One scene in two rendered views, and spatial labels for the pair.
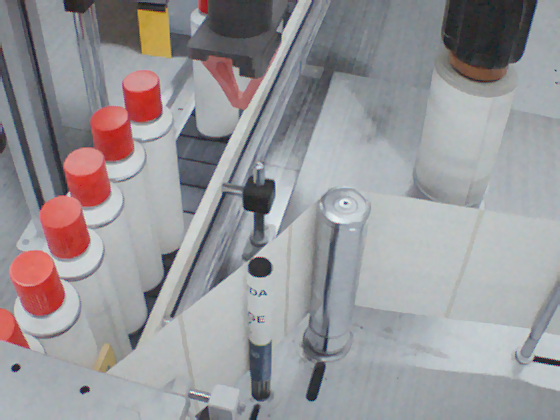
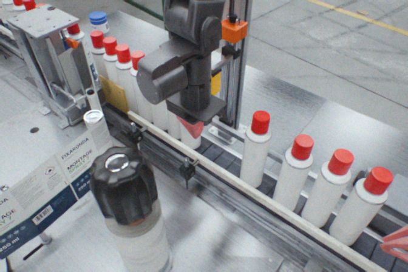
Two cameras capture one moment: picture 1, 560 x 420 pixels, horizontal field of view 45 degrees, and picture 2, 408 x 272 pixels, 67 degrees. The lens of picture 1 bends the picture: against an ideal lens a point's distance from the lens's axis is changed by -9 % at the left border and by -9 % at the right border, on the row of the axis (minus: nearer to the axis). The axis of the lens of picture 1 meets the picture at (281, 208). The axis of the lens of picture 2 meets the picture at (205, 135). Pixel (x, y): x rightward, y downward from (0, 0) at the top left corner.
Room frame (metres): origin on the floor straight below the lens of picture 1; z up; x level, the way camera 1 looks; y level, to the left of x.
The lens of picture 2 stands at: (0.75, -0.35, 1.48)
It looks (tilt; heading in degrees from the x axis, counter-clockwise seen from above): 46 degrees down; 116
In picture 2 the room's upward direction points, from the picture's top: straight up
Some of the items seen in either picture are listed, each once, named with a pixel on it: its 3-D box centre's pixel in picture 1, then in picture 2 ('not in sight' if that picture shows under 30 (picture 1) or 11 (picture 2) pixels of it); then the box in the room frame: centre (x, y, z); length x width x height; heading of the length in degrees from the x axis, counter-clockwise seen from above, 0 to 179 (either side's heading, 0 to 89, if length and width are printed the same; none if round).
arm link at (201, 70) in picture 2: not in sight; (191, 64); (0.54, 0.03, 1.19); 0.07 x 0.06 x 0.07; 70
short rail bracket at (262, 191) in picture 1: (259, 204); (187, 175); (0.52, 0.02, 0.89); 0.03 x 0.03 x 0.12; 77
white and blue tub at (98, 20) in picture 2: not in sight; (99, 22); (-0.20, 0.58, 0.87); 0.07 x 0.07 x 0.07
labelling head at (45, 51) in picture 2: not in sight; (63, 66); (0.11, 0.12, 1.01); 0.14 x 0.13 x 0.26; 167
